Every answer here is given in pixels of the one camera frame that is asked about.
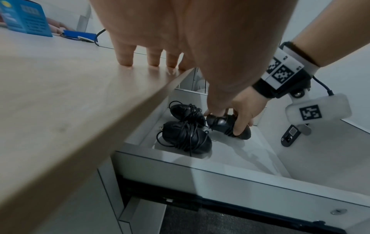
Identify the person's left hand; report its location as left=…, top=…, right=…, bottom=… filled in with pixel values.
left=89, top=0, right=298, bottom=113

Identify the person's right hand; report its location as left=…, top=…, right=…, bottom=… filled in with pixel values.
left=203, top=86, right=271, bottom=137

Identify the black computer mouse with cable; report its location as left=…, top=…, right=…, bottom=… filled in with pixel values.
left=168, top=101, right=208, bottom=128
left=205, top=113, right=252, bottom=140
left=156, top=120, right=214, bottom=157

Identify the person's right forearm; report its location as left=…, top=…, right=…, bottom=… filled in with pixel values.
left=289, top=0, right=370, bottom=68

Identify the black wrist band with markers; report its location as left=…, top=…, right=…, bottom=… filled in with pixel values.
left=251, top=41, right=321, bottom=99

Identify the black fingerprint drawer lock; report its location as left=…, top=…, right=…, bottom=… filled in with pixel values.
left=280, top=123, right=313, bottom=148

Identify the white drawer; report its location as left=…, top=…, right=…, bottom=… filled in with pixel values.
left=111, top=86, right=370, bottom=234

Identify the blue cardboard box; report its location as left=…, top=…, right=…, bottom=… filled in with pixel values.
left=0, top=0, right=54, bottom=37

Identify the white cabinet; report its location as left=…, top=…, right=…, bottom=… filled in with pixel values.
left=37, top=158, right=168, bottom=234

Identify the white wrist camera with marker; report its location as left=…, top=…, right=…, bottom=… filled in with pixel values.
left=285, top=89, right=353, bottom=125

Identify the black camera cable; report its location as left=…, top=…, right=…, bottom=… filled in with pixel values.
left=311, top=76, right=335, bottom=96

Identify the blue device with black cable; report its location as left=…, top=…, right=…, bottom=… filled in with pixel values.
left=60, top=28, right=107, bottom=45

